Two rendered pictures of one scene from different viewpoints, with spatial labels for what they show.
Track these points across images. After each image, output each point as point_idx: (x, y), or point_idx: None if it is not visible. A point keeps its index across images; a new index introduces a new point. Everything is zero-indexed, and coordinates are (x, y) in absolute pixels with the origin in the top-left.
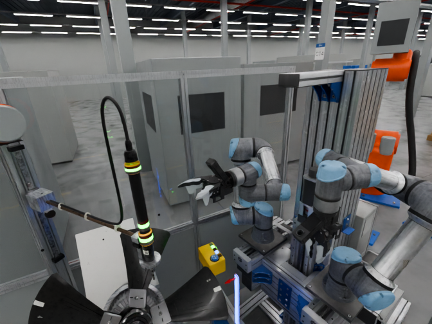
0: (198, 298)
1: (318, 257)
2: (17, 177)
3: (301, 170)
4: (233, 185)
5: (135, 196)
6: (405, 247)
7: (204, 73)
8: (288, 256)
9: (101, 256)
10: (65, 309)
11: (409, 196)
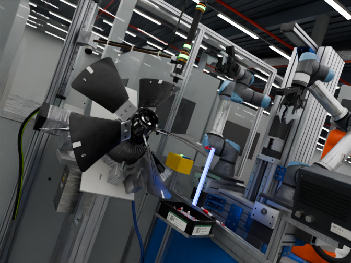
0: (186, 138)
1: (288, 115)
2: (82, 16)
3: (272, 118)
4: (236, 71)
5: (195, 24)
6: (343, 145)
7: (216, 36)
8: (242, 195)
9: None
10: (105, 82)
11: (349, 119)
